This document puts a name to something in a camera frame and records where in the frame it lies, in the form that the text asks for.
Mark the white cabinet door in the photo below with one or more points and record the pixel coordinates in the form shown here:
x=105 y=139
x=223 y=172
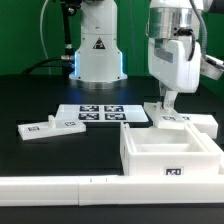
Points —
x=162 y=118
x=52 y=127

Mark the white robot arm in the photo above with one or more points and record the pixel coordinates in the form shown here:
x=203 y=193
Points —
x=99 y=62

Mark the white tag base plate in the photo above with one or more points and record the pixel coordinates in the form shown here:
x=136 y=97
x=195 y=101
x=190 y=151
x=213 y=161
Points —
x=102 y=113

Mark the white front fence rail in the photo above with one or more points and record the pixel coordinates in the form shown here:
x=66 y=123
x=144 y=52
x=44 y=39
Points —
x=110 y=190

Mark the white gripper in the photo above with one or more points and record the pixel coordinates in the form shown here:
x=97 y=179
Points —
x=169 y=63

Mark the white cabinet body box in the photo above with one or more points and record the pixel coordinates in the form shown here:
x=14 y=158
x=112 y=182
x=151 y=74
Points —
x=154 y=151

